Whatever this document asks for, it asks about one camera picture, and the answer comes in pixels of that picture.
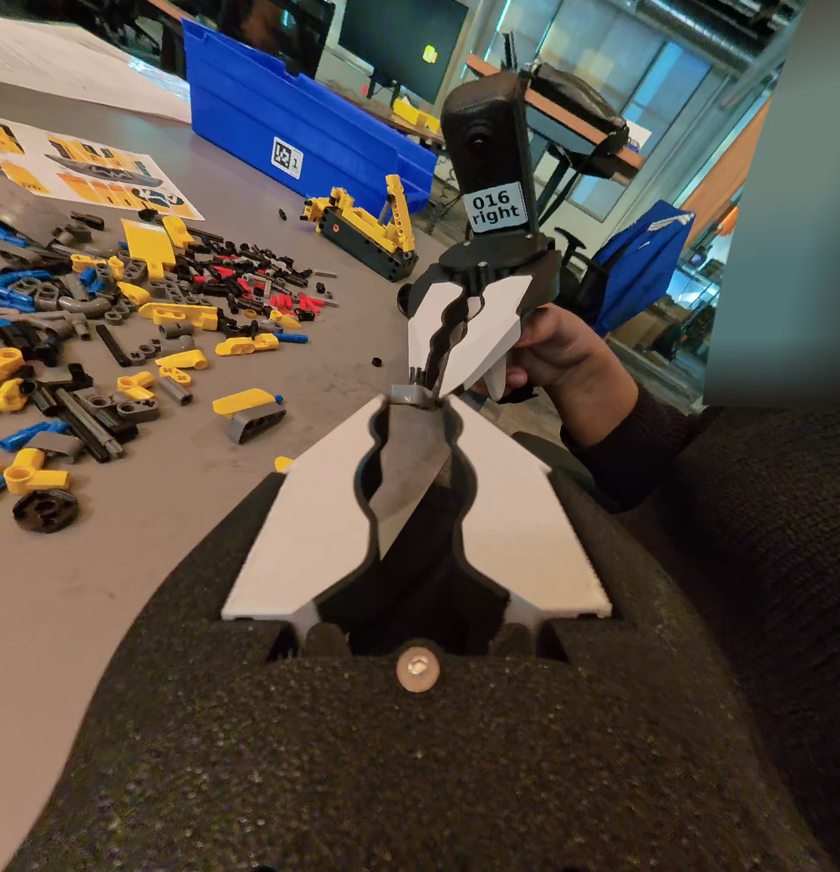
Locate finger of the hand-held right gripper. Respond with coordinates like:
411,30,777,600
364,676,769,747
406,281,470,391
430,274,534,399

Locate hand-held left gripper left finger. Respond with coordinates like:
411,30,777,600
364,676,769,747
221,394,388,628

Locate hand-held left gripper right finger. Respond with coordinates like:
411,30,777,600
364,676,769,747
440,394,612,631

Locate dark grey angled beam piece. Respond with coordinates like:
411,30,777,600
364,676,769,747
391,367,443,411

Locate person's right forearm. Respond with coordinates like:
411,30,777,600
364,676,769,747
562,383,717,513

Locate person's right hand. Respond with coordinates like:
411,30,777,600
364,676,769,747
471,303,642,431

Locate yellow boxes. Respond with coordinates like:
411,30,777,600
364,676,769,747
391,97,443,135

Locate background wooden desk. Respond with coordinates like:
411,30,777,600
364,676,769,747
464,54,647,186

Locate black bag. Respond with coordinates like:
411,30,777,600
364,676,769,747
528,61,630,155

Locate black office chair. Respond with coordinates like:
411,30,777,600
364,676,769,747
555,227,613,316

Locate part-built yellow brick model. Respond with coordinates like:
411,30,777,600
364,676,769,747
302,173,421,283

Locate dark grey short beam piece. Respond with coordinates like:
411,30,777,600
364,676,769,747
227,402,289,446

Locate black computer monitor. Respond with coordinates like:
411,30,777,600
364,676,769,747
219,0,336,80
337,0,470,107

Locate yellow curved panel piece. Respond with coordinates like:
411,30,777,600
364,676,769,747
212,388,283,418

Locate blue chair cover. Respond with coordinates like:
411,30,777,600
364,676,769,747
593,199,695,339

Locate blue plastic bin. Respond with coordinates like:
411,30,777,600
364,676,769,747
182,17,439,237

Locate pile of loose building pieces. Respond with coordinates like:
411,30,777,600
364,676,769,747
0,208,341,498

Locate black round gear piece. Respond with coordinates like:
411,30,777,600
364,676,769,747
12,488,79,534

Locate yellow sticker sheet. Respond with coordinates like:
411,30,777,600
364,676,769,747
0,116,207,223

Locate white paper sheet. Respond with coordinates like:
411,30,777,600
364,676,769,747
0,10,193,125

